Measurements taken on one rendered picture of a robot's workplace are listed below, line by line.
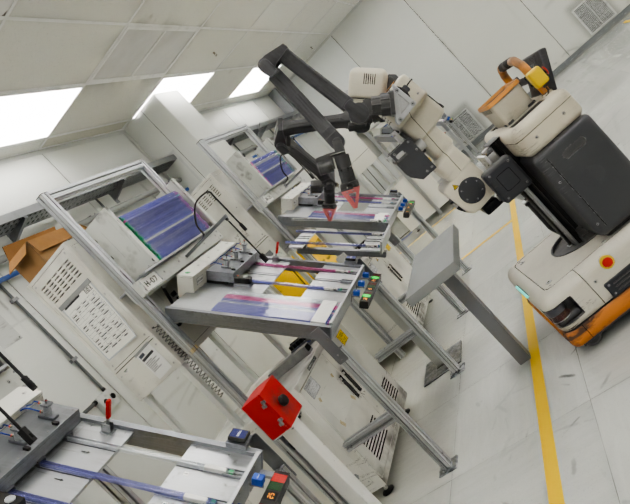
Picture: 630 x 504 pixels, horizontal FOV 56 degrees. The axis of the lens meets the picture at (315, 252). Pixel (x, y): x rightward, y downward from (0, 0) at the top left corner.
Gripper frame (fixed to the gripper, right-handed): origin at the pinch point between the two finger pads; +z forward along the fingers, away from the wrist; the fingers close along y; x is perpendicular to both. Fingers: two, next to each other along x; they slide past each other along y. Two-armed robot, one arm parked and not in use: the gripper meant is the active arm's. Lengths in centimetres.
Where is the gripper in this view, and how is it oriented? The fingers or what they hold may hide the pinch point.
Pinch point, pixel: (330, 219)
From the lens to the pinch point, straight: 311.6
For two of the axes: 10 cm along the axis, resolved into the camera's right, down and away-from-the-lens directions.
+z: 0.3, 9.5, 3.0
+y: -2.4, 3.0, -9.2
